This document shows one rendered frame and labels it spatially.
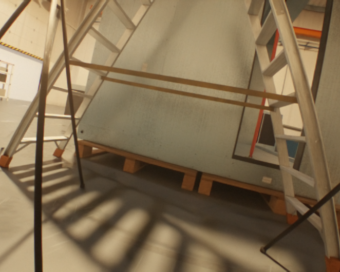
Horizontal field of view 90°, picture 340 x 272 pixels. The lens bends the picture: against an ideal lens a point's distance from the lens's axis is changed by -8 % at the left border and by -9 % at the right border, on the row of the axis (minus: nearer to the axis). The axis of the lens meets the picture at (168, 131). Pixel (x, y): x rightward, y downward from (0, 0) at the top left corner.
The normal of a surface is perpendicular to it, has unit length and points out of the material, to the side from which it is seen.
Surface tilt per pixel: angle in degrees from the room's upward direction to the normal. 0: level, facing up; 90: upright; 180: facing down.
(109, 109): 90
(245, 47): 90
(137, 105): 90
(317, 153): 88
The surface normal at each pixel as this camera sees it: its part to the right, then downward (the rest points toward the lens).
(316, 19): -0.22, 0.01
